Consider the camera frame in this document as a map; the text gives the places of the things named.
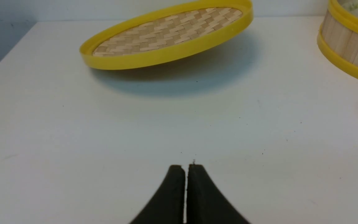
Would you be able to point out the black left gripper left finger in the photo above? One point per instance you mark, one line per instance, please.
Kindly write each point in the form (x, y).
(167, 204)

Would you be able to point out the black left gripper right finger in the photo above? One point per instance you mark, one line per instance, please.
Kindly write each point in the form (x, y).
(205, 203)

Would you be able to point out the yellow bamboo steamer lid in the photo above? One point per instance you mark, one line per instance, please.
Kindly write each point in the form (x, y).
(167, 34)

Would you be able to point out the yellow bamboo steamer basket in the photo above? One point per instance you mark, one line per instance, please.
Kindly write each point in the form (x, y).
(338, 38)

